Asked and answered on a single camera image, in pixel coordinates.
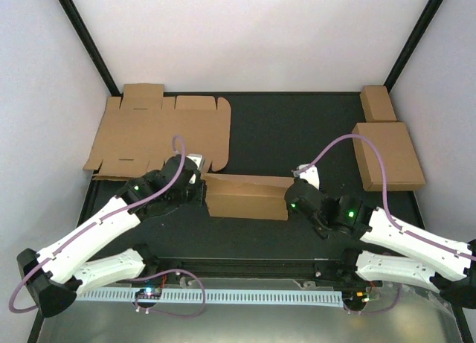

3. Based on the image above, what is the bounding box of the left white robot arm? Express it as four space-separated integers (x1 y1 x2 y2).
16 154 206 318

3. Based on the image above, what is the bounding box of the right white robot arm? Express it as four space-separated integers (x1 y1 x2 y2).
284 179 475 309

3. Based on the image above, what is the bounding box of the small folded cardboard box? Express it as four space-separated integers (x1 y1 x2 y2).
360 85 397 123

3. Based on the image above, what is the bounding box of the large folded cardboard box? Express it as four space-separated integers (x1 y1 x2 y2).
353 122 425 192

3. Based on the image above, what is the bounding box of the flat cardboard blank stack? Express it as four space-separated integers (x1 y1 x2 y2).
83 83 231 180

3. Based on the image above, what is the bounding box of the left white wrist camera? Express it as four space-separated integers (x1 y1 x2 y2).
187 153 205 185

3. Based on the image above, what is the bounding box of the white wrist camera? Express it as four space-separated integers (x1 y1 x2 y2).
187 153 205 185
292 164 320 189

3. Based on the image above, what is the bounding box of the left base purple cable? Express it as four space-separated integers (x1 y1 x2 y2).
133 269 206 318

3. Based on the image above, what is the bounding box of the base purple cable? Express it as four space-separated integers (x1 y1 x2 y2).
133 269 206 318
342 285 403 316

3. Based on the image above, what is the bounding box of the white slotted cable duct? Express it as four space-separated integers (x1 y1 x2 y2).
77 287 344 308

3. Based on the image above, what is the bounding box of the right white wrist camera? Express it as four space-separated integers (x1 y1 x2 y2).
292 164 320 189

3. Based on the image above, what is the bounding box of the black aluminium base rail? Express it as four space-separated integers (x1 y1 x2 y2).
156 257 356 285

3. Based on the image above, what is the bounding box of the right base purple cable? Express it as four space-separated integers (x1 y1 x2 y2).
342 285 403 316

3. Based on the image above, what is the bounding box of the left black frame post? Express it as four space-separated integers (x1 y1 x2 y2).
57 0 121 97

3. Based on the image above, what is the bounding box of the black frame post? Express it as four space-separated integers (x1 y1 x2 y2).
57 0 121 97
383 0 445 93

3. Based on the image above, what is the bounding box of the right black frame post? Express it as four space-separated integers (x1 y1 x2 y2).
383 0 445 93

